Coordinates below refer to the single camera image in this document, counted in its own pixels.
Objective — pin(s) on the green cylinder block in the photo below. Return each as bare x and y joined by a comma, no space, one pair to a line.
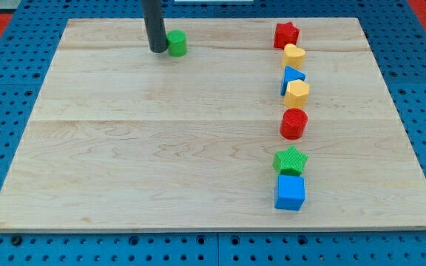
176,43

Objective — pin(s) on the green star block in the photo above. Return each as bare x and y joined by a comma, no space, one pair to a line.
290,161

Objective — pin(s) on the red star block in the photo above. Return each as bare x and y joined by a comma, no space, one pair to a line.
285,33

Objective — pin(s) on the red cylinder block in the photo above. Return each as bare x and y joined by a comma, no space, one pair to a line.
293,123

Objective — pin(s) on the light wooden board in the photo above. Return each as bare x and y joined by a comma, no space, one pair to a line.
122,140

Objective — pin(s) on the yellow hexagon block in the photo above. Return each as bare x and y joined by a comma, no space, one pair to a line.
296,94

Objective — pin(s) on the blue triangle block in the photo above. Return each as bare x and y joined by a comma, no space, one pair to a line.
290,74

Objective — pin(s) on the blue cube block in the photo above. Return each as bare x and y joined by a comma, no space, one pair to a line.
289,192

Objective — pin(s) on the yellow heart block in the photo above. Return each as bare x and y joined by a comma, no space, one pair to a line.
293,56

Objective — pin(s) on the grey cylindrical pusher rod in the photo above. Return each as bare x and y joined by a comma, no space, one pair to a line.
154,23

